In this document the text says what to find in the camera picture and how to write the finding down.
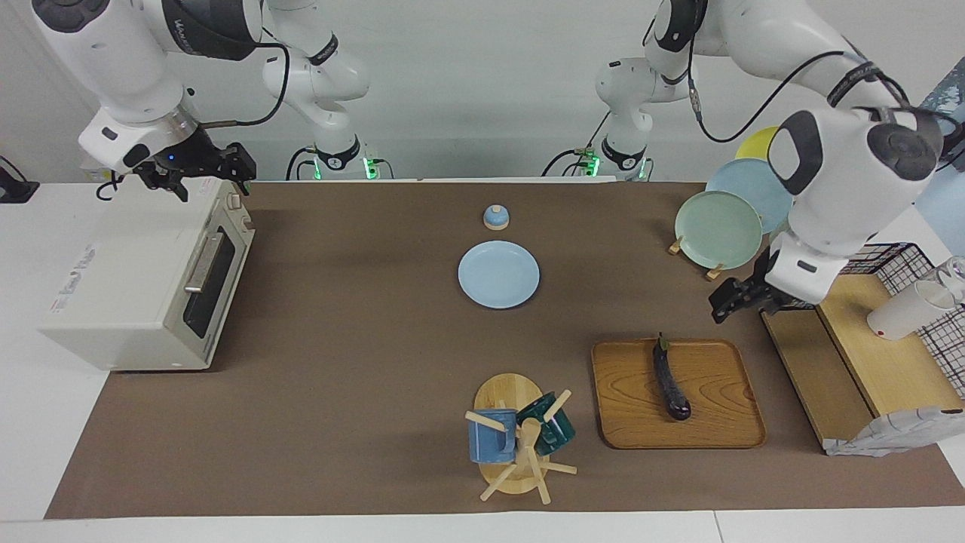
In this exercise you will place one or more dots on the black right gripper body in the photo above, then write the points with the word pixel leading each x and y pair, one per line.
pixel 200 158

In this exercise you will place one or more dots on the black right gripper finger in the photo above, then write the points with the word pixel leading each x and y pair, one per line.
pixel 181 191
pixel 246 185

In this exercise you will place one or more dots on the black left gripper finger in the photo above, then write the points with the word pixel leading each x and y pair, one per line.
pixel 724 308
pixel 742 286

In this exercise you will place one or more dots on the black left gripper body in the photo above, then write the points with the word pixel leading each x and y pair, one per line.
pixel 776 298

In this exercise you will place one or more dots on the dark purple eggplant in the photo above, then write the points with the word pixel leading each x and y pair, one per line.
pixel 669 377

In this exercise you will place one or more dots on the toaster oven glass door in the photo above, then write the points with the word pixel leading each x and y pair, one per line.
pixel 226 279

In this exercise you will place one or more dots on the small light blue plate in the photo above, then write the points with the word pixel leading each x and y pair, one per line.
pixel 499 275

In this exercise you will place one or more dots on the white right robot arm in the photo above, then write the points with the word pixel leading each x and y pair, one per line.
pixel 128 68

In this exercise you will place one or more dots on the beige toaster oven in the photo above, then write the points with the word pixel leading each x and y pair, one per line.
pixel 128 286

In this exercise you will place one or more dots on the wooden dish rack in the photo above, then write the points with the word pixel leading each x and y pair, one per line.
pixel 712 273

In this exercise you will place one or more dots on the pale green plate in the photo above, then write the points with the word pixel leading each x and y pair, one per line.
pixel 716 230

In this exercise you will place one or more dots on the large light blue plate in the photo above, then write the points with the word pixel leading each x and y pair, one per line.
pixel 758 188

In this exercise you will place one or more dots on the white paper cup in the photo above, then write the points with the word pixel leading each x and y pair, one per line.
pixel 905 313

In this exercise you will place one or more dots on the wooden serving tray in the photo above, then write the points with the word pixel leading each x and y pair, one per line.
pixel 633 407

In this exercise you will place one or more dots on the yellow plate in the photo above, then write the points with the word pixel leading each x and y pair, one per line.
pixel 758 143

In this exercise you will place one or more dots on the clear glass cup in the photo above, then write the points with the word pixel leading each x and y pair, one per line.
pixel 956 275

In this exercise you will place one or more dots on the brown table mat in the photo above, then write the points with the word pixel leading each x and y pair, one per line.
pixel 362 362

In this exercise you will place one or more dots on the dark green mug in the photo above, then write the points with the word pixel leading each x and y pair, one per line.
pixel 554 434

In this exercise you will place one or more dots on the wooden mug tree stand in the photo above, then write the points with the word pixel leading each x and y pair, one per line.
pixel 520 475

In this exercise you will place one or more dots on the blue mug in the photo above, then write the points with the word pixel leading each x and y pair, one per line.
pixel 490 445

